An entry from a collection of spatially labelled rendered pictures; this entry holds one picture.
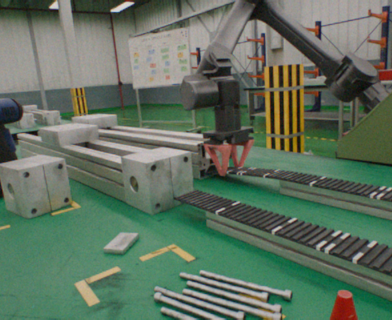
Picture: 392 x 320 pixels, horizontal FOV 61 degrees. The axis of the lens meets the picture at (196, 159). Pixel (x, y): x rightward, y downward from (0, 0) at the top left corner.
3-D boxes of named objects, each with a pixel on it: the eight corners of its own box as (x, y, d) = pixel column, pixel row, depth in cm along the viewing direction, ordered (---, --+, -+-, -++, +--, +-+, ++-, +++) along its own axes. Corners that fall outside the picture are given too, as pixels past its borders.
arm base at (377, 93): (414, 95, 89) (379, 125, 97) (392, 75, 92) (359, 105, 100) (402, 97, 83) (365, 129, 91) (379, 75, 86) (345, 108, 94)
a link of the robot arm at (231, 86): (244, 75, 70) (227, 76, 75) (217, 77, 66) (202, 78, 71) (245, 108, 71) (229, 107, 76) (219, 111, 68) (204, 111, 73)
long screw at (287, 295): (293, 297, 34) (293, 289, 34) (290, 303, 33) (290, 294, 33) (203, 274, 39) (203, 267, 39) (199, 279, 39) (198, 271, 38)
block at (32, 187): (83, 200, 69) (76, 155, 67) (28, 219, 61) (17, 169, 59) (59, 193, 76) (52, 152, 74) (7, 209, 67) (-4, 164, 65)
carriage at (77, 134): (101, 149, 94) (97, 125, 93) (61, 157, 87) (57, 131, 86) (79, 144, 106) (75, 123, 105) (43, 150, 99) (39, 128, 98)
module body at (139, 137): (229, 170, 83) (227, 136, 81) (199, 180, 77) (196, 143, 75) (94, 143, 143) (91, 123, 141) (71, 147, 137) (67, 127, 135)
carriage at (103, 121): (119, 133, 125) (116, 115, 123) (91, 137, 118) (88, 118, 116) (100, 130, 137) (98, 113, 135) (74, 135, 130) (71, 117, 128)
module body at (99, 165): (167, 190, 71) (163, 151, 69) (126, 203, 65) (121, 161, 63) (49, 151, 131) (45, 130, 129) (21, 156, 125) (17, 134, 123)
